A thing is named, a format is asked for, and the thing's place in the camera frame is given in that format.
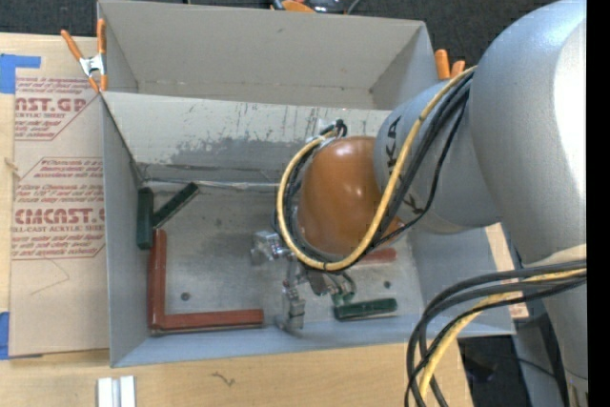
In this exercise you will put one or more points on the brown cardboard board red print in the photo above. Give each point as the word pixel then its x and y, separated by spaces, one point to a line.
pixel 57 291

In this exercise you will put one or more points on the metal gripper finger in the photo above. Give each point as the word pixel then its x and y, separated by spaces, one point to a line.
pixel 294 307
pixel 267 248

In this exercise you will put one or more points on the grey metal bin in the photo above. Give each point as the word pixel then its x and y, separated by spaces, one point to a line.
pixel 229 62

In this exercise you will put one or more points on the dark green flat block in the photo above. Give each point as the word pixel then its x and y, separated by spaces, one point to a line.
pixel 145 219
pixel 176 204
pixel 367 309

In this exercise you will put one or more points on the red-brown flat block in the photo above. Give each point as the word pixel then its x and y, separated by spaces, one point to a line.
pixel 214 318
pixel 383 255
pixel 157 271

